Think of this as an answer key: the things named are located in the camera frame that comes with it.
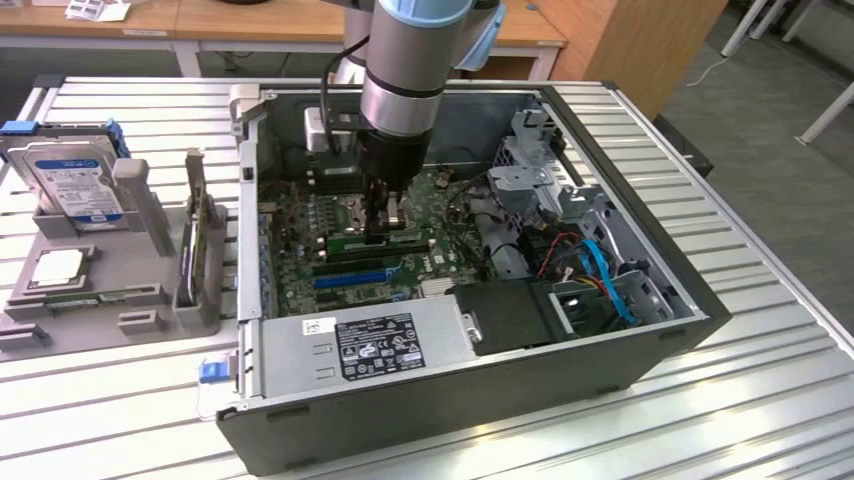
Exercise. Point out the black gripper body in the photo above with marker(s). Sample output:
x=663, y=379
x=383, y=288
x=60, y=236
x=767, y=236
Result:
x=395, y=155

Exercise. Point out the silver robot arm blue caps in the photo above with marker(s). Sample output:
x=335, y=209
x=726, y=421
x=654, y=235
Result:
x=407, y=50

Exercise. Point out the green RAM stick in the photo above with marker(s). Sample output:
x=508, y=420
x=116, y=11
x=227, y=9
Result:
x=73, y=298
x=347, y=242

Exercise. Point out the black RAM slot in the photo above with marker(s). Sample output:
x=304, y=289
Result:
x=374, y=256

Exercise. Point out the CPU socket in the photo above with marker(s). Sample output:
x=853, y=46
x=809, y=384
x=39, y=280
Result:
x=352, y=210

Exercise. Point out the black expansion slot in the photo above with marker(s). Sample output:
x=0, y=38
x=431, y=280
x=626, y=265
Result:
x=347, y=270

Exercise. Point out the blue expansion slot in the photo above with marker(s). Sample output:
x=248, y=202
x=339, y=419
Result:
x=347, y=281

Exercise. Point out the green motherboard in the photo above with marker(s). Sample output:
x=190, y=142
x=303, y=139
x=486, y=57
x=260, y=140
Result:
x=303, y=270

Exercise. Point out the small silver heat sink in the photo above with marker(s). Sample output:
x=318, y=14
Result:
x=438, y=287

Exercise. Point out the metal disk bay cage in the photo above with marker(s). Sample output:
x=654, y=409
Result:
x=534, y=175

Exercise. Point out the grey case latch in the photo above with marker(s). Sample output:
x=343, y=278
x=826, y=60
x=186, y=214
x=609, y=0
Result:
x=242, y=102

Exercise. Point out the black fan shroud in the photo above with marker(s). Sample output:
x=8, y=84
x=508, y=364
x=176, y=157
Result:
x=500, y=315

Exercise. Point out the grey power supply unit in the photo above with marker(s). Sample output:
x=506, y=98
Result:
x=300, y=355

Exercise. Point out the black open PC case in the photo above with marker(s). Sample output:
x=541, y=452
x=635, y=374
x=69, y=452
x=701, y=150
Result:
x=507, y=390

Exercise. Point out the blue case latch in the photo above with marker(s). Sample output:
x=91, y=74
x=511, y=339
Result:
x=214, y=371

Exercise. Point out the wooden cabinet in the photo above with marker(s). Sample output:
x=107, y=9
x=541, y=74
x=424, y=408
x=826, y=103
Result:
x=634, y=45

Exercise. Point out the grey parts rack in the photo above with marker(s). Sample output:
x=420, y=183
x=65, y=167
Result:
x=100, y=280

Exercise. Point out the black box beside table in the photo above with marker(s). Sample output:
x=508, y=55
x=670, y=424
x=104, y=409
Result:
x=687, y=147

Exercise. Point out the hard disk blue label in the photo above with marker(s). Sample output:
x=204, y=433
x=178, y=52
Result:
x=69, y=185

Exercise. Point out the silver CPU chip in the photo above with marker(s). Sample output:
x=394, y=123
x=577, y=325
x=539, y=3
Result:
x=59, y=270

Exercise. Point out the hard disk blue carrier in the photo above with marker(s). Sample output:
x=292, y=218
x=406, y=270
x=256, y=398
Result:
x=60, y=131

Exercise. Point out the white papers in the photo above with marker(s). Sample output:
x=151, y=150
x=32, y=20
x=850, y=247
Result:
x=96, y=9

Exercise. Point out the white table legs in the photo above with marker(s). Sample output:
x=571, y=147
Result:
x=823, y=107

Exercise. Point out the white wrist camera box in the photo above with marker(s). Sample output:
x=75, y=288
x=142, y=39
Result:
x=316, y=129

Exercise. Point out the graphics card metal bracket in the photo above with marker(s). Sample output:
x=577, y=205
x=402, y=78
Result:
x=196, y=235

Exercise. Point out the wooden desk white frame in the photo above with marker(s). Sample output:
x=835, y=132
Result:
x=234, y=25

